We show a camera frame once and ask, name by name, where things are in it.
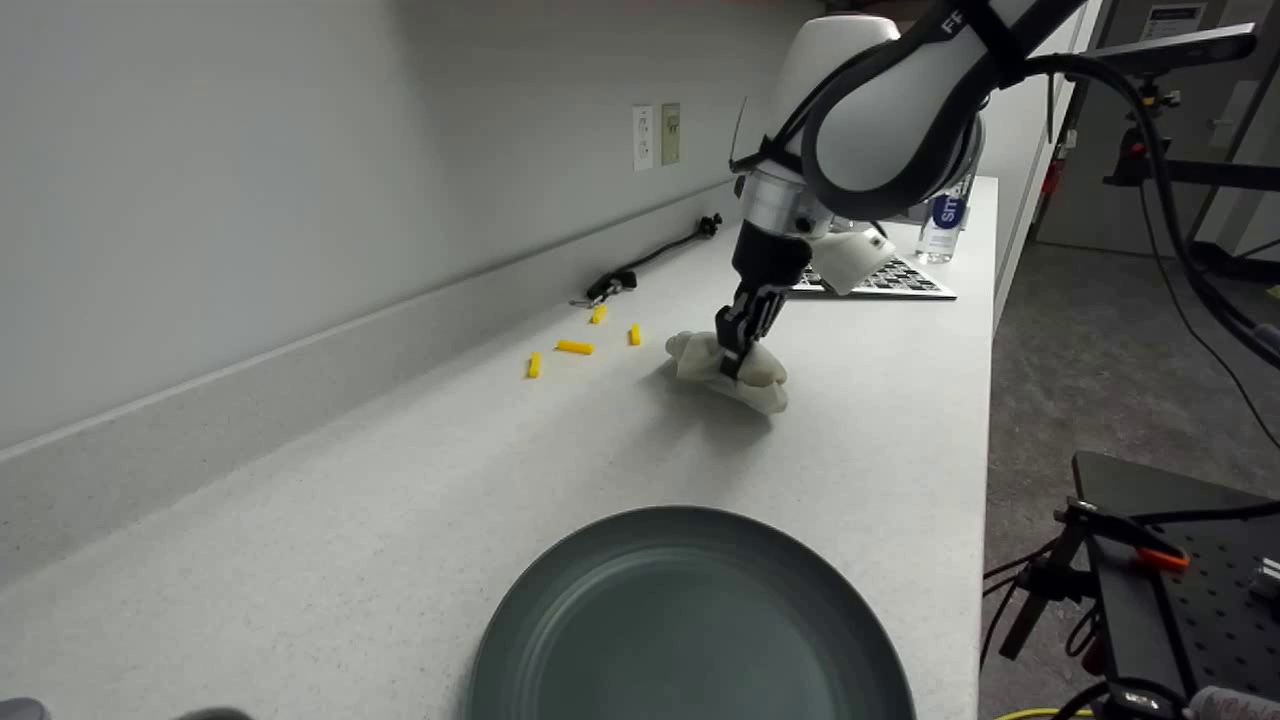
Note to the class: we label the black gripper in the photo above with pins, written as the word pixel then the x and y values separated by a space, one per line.
pixel 765 262

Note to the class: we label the cream cloth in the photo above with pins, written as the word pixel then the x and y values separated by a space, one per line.
pixel 761 387

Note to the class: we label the small yellow piece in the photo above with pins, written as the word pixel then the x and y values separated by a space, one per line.
pixel 634 333
pixel 599 314
pixel 533 364
pixel 572 348

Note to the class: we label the dark green round plate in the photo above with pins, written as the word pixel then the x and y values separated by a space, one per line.
pixel 694 624

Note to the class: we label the black optical breadboard table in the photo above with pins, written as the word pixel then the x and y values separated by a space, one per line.
pixel 1202 603

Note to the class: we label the grey padded object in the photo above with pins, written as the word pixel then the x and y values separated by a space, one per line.
pixel 1232 704

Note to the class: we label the grey rounded object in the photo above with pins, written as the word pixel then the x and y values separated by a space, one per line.
pixel 27 711

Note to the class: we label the wall power outlet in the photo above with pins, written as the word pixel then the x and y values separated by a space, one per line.
pixel 669 132

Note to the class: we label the white wall outlet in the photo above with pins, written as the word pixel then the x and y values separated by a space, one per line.
pixel 642 136

